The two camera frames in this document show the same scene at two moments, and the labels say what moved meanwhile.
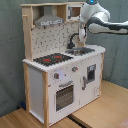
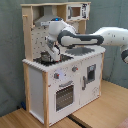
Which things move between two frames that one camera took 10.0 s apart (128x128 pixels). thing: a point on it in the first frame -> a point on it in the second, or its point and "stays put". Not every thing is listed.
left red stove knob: [56, 75] stays put
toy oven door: [64, 96] stays put
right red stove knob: [75, 68] stays put
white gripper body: [81, 33] -> [54, 47]
